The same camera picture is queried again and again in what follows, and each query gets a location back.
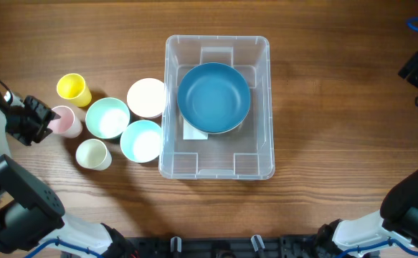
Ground mint green small bowl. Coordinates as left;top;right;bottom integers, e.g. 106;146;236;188
85;97;130;139

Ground pale pink small bowl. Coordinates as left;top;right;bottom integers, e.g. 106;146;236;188
126;78;166;119

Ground white label in container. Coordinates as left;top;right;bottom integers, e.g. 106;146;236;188
183;119;208;140

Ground pink plastic cup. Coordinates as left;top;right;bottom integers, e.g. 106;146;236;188
48;105;82;138

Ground light blue small bowl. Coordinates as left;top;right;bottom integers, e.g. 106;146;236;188
120;120;162;163

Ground dark blue bowl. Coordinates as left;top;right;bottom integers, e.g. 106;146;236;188
177;62;251;134

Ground clear plastic storage container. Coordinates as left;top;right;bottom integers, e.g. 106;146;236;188
158;35;275;180

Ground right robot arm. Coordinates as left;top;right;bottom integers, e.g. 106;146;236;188
313;169;418;257

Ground left blue cable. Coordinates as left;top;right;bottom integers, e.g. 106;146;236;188
24;238;105;258

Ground cream plastic cup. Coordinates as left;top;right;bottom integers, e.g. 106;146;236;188
75;139;112;171

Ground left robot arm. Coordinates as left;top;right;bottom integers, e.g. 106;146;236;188
0;91;139;258

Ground yellow plastic cup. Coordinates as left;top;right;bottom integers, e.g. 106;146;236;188
56;73;92;108

